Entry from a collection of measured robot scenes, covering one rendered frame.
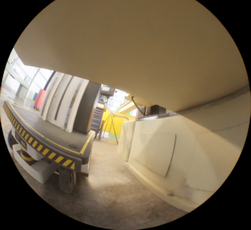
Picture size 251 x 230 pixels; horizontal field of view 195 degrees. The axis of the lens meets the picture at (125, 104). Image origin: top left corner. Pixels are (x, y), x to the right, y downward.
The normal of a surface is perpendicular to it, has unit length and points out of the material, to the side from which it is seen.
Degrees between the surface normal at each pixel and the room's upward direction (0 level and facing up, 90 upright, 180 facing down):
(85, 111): 90
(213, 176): 90
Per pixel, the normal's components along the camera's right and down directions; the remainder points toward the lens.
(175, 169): -0.91, -0.29
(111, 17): -0.18, 0.92
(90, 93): 0.36, -0.26
